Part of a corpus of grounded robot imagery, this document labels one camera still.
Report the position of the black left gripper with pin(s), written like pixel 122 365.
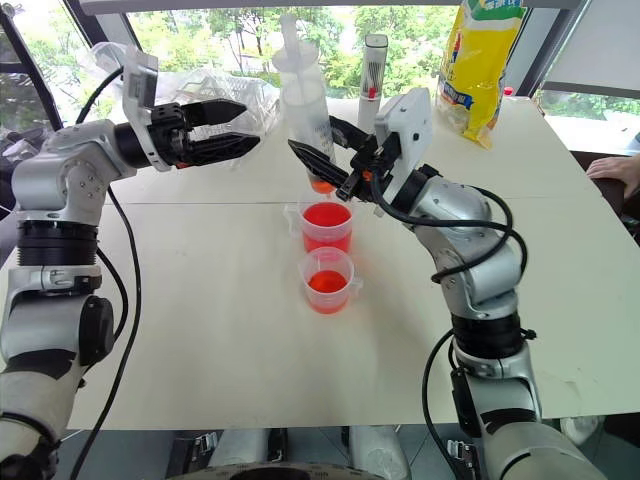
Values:
pixel 167 135

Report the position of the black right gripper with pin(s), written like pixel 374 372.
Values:
pixel 371 167

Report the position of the large clear plastic syringe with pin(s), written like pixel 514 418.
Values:
pixel 305 115

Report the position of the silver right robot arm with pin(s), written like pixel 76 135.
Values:
pixel 460 210

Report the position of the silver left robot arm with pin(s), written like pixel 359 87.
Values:
pixel 60 170

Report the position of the clear measuring cup, fuller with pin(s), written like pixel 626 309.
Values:
pixel 325 235

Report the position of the clear measuring cup, emptier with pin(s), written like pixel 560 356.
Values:
pixel 327 292

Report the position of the bystander bare hand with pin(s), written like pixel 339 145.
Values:
pixel 617 170

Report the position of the crumpled clear plastic bag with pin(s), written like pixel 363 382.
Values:
pixel 210 85

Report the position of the clear tube with red cap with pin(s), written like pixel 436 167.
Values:
pixel 373 65

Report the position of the yellow plastic bag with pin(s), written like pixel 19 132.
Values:
pixel 475 60

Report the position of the red bottle cap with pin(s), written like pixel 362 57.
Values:
pixel 508 91

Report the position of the black slanted window strut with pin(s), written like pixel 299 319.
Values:
pixel 30 70

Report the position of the dark chair back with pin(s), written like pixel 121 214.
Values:
pixel 620 197

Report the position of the grey rounded leg shell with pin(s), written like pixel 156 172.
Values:
pixel 237 447
pixel 375 450

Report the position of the black round rim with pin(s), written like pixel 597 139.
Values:
pixel 270 474

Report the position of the white object under table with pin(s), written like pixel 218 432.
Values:
pixel 580 429

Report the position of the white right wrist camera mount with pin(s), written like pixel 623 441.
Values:
pixel 410 125

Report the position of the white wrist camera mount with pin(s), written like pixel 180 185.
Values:
pixel 140 85
pixel 410 125

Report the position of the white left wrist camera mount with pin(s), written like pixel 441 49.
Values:
pixel 140 85

